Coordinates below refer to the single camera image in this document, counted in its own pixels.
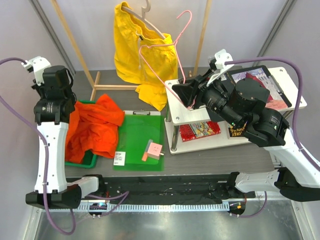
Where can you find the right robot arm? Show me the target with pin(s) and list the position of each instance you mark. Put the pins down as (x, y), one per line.
(245, 107)

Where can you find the black hardcover book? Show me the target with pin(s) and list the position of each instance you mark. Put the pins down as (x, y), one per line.
(227, 85)

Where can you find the black yellow treehouse book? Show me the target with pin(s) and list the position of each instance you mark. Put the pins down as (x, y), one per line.
(235, 133)

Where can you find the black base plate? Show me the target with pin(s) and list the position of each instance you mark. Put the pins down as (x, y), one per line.
(174, 189)

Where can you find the green plastic tray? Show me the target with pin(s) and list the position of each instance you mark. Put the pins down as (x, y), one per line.
(87, 162)

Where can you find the aluminium rail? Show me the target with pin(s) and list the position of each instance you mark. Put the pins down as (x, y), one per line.
(284, 183)

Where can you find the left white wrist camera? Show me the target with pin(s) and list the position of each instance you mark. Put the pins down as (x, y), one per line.
(37, 65)

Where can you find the illustrated red castle book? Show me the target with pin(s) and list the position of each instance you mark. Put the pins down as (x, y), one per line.
(270, 85)

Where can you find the white two-tier shelf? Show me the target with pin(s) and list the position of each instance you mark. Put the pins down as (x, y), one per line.
(177, 115)

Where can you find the yellow shorts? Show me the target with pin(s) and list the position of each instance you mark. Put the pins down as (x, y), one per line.
(129, 34)

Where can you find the orange blue highlighter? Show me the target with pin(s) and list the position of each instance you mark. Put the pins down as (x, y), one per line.
(145, 153)

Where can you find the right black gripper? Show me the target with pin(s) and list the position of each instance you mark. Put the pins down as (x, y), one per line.
(187, 91)

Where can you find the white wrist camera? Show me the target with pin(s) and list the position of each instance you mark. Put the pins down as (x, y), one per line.
(218, 66)
(37, 65)

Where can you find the wooden clothes rack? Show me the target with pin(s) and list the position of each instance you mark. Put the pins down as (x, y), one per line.
(94, 82)

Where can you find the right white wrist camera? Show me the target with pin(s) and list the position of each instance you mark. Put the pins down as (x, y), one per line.
(218, 66)

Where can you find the green clipboard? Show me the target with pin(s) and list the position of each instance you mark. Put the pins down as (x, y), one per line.
(137, 129)

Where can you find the pink cube power adapter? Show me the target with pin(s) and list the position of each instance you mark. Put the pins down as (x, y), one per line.
(155, 151)

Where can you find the red treehouse book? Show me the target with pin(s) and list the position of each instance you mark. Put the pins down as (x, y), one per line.
(198, 130)

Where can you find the pink wire hanger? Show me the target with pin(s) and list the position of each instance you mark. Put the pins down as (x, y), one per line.
(174, 45)

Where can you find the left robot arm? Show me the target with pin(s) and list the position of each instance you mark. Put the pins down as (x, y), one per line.
(52, 117)

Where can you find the orange shorts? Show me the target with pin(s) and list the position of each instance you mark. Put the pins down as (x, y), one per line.
(94, 127)

